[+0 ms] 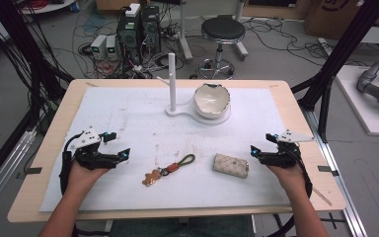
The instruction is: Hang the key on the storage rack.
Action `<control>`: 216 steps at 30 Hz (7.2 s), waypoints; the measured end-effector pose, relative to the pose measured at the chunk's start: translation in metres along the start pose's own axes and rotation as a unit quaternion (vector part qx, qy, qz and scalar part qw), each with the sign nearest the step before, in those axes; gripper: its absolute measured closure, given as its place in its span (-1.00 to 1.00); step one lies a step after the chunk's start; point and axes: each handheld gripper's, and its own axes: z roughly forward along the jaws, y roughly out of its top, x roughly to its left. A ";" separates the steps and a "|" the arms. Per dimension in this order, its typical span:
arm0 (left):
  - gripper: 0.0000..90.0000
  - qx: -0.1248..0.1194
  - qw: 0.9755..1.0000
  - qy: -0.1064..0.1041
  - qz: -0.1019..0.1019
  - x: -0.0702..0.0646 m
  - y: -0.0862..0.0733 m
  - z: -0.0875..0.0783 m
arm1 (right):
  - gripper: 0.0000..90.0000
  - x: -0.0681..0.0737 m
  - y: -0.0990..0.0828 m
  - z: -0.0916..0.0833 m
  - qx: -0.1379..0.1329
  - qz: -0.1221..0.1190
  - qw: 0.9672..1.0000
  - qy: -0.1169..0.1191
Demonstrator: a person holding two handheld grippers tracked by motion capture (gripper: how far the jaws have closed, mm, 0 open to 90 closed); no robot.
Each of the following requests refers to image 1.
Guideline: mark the black round stool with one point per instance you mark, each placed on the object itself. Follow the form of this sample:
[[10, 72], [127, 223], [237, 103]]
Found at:
[[223, 31]]

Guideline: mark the aluminium floor rail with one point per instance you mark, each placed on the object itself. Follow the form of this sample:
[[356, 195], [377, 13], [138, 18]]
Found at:
[[339, 177], [3, 171]]

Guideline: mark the cardboard box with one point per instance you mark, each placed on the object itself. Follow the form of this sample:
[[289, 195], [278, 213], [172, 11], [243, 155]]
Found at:
[[329, 16]]

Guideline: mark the person's left hand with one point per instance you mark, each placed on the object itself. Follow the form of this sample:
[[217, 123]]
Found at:
[[80, 179]]

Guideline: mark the white metal stand leg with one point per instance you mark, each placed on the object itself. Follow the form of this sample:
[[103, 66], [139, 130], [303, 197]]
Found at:
[[185, 33], [241, 39]]

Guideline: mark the white table mat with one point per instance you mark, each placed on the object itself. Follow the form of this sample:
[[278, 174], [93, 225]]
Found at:
[[144, 131]]

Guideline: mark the white stand with post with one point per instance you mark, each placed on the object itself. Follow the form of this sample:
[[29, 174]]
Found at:
[[172, 82]]

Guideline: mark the white floor platform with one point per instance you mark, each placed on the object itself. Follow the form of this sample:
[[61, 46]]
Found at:
[[362, 108]]

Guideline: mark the white egg-shaped bowl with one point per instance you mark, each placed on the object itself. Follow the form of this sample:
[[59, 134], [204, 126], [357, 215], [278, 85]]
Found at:
[[210, 100]]

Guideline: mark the person's right hand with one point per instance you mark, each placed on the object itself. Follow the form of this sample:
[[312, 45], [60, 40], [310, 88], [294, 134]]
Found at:
[[291, 181]]

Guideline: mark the black tape strip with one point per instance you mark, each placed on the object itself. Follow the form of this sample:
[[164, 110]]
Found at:
[[326, 169], [33, 171]]

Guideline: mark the black computer tower white top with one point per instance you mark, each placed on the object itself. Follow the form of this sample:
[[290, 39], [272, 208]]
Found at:
[[129, 33]]

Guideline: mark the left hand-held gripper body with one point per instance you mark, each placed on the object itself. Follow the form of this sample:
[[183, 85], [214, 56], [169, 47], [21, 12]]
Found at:
[[89, 154]]

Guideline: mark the white power supply box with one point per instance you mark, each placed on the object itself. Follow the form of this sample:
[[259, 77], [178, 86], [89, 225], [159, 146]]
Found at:
[[98, 46], [112, 46]]

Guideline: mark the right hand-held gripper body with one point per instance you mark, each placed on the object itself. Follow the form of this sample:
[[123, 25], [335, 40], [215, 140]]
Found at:
[[284, 156]]

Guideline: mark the beige quilted key pouch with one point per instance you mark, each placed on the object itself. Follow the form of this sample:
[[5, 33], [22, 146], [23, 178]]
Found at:
[[231, 166]]

